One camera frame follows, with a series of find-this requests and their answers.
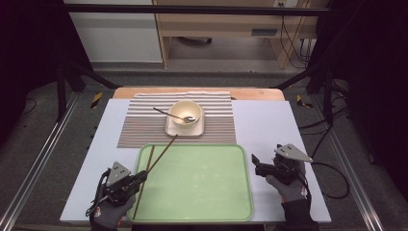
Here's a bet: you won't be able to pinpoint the aluminium floor rail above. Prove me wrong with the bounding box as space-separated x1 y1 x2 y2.
312 95 386 231
0 92 81 231

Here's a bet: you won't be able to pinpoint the thin black floor cable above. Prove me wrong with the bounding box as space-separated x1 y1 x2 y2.
17 97 38 117

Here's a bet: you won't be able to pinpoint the black frame crossbar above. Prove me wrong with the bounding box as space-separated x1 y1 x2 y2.
65 3 331 17

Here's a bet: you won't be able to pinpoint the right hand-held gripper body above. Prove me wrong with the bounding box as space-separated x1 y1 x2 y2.
268 143 314 186

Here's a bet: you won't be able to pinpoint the cream square plate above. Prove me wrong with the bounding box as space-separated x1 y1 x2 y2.
165 110 205 138

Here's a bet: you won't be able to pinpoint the cream bowl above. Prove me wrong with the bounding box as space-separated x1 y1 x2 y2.
168 99 203 130

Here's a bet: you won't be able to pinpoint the person's right hand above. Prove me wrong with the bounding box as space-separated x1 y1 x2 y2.
265 174 308 203

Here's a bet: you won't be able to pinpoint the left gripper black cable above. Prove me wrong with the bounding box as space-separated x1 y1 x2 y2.
86 168 112 218

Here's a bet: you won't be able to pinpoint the hanging desk cables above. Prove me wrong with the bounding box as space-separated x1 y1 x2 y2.
279 14 317 70

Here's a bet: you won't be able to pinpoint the wooden table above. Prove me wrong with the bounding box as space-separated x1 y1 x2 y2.
113 86 286 102

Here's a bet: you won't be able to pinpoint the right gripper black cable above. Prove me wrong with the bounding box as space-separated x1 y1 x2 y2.
302 161 351 222

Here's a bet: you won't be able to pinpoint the black metal stand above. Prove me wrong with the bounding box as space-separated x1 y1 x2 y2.
272 62 335 127
56 57 120 122

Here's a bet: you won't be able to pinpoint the white cabinet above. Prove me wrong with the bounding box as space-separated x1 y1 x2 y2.
64 0 164 64

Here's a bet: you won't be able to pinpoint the green tray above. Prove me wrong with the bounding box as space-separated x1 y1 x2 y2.
126 143 254 223

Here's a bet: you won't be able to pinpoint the brown wooden chopstick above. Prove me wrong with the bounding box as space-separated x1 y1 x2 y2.
146 134 179 173
132 144 156 220

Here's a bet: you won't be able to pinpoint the black curtain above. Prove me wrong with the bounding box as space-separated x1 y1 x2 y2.
0 0 94 142
307 0 408 193

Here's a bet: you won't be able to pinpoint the black floor cables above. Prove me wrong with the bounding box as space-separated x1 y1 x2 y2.
297 80 351 158

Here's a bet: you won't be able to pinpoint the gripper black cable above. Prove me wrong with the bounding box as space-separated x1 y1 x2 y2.
86 168 112 218
302 161 351 222

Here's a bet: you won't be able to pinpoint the yellow black tape strip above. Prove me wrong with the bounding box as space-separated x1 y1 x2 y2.
90 91 104 110
295 94 314 109

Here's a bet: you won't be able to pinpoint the striped placemat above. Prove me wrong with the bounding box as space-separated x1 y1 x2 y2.
116 90 238 149

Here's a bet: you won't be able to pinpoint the metal spoon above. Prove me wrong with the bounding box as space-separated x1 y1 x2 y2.
152 106 196 123

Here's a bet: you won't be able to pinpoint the person's left hand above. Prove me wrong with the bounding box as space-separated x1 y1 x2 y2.
90 195 137 231

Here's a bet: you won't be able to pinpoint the wooden desk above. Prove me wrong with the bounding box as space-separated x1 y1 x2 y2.
153 0 331 69

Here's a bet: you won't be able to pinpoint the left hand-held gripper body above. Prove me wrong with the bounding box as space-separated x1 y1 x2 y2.
101 161 142 207

